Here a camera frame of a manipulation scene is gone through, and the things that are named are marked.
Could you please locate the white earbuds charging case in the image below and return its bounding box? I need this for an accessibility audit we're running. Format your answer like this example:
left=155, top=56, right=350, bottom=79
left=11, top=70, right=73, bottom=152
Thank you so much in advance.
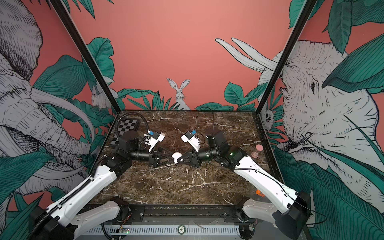
left=172, top=152, right=183, bottom=164

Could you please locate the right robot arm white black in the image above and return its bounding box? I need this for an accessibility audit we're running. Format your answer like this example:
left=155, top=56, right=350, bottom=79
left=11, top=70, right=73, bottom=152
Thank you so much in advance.
left=173, top=110, right=316, bottom=240

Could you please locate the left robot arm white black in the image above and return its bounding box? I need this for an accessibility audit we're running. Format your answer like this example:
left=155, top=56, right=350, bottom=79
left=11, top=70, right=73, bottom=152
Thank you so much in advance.
left=27, top=113, right=173, bottom=240

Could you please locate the black white checkerboard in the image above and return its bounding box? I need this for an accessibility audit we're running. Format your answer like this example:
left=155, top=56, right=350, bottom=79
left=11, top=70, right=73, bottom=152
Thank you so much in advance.
left=110, top=118, right=140, bottom=146

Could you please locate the pink hourglass timer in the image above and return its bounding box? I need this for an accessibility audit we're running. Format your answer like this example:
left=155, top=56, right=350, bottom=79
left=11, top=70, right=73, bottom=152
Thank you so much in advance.
left=251, top=144, right=264, bottom=159

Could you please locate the small orange toy car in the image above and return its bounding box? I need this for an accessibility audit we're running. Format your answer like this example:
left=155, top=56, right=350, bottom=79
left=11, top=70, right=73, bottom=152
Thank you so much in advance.
left=256, top=190, right=265, bottom=198

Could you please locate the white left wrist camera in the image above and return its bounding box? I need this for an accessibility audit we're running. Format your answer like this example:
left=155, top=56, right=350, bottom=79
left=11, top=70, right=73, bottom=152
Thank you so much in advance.
left=145, top=131, right=165, bottom=153

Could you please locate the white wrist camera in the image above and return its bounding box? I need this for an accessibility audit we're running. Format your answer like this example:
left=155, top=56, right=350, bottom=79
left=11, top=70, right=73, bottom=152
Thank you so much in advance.
left=145, top=131, right=165, bottom=153
left=181, top=130, right=200, bottom=152

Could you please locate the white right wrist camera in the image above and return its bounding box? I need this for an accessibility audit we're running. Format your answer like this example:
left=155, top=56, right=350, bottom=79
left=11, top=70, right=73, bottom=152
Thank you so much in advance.
left=181, top=130, right=200, bottom=152

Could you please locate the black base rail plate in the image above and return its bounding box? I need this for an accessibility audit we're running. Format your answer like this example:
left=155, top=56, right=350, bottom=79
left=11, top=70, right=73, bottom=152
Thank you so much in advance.
left=116, top=203, right=301, bottom=230

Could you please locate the white slotted cable duct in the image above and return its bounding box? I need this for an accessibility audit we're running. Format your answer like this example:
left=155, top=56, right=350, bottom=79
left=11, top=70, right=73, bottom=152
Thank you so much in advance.
left=80, top=224, right=241, bottom=236

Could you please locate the black metal frame post left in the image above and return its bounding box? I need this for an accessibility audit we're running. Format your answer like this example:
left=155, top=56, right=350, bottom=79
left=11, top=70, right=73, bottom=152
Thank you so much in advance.
left=50, top=0, right=121, bottom=114

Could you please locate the black metal frame post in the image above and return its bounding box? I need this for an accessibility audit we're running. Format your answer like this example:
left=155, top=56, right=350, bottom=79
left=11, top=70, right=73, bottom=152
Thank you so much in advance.
left=256, top=0, right=317, bottom=115
left=50, top=0, right=121, bottom=114

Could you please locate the black metal frame post right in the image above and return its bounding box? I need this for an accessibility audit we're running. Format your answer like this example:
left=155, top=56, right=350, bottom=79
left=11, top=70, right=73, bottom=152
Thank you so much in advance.
left=256, top=0, right=317, bottom=115

